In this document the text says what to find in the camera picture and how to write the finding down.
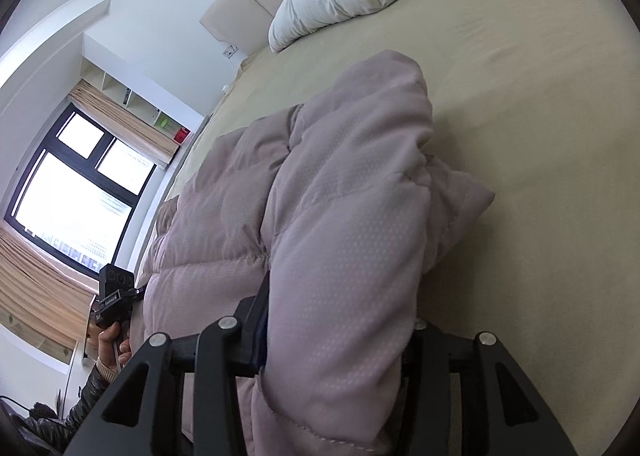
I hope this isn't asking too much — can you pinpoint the bed with beige sheet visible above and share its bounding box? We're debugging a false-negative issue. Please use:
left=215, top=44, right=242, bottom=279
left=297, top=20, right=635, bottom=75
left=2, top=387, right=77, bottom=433
left=135, top=0, right=638, bottom=456

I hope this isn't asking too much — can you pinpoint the mauve puffer coat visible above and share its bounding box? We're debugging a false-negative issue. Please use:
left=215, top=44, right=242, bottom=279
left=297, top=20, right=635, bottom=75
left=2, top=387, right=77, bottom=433
left=135, top=50, right=496, bottom=456

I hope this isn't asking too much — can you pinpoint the white shelf unit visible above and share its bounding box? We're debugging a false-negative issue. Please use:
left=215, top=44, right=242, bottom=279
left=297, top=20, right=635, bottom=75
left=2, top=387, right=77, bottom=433
left=80, top=58, right=193, bottom=144

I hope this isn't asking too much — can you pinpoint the beige curtain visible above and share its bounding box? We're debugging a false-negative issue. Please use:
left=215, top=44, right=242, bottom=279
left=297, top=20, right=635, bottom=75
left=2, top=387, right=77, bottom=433
left=0, top=223, right=99, bottom=343
left=67, top=78, right=181, bottom=162

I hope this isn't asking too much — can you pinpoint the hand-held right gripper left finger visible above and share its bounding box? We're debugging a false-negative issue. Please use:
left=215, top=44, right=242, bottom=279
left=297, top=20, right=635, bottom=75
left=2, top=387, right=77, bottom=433
left=65, top=273, right=271, bottom=456

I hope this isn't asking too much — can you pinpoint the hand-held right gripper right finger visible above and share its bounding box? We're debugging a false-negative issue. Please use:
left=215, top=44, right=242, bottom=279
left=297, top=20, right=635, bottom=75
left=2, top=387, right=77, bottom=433
left=395, top=318, right=576, bottom=456

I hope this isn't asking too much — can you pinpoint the window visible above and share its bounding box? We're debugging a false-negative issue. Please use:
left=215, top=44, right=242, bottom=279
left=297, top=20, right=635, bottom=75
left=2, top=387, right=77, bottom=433
left=4, top=103, right=158, bottom=279

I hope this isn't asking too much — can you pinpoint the person's left hand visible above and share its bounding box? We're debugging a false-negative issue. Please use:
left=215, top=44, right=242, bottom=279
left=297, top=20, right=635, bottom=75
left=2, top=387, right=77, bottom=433
left=87, top=323, right=134, bottom=373

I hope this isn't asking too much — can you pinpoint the person's left forearm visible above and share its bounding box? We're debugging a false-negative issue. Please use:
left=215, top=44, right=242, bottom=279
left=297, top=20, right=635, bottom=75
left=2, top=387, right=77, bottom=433
left=22, top=356, right=121, bottom=453

